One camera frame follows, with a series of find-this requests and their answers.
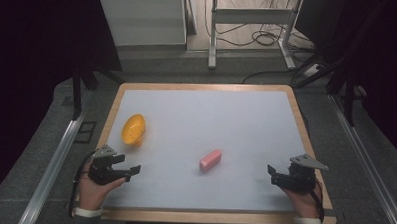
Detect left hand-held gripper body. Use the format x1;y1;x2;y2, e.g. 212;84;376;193
88;143;120;186

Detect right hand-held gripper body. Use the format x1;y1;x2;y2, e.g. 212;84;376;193
276;152;330;197

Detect person's left hand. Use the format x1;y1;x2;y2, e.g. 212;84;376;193
77;160;128;212

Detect person's right hand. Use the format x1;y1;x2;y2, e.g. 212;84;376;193
280;179;324;220

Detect yellow plastic soap dish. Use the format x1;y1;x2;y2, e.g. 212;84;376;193
120;112;147;148

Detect pink soap bar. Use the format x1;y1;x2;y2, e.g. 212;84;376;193
198;148;223;175

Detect black metal stand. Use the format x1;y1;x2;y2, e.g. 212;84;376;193
69;66;126;123
290;44;370;128

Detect white power strip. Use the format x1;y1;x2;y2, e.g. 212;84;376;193
302;63;323;79

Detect dark curtain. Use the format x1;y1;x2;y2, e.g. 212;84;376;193
289;0;397;163
0;0;125;212

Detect white cabinet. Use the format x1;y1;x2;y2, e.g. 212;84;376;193
98;0;189;50

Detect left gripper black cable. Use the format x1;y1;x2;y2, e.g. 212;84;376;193
68;149;98;219

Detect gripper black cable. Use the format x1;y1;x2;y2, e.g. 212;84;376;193
68;149;98;219
308;178;327;224

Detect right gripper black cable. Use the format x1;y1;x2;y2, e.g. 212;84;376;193
308;178;327;224

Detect black floor bracket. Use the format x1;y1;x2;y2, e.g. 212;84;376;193
73;120;98;144

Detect aluminium rail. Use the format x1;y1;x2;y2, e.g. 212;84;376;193
16;107;89;224
325;94;397;224

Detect black floor cables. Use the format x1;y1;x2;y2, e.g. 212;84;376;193
202;0;318;64

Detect white metal desk frame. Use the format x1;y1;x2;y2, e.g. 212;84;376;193
207;0;305;73

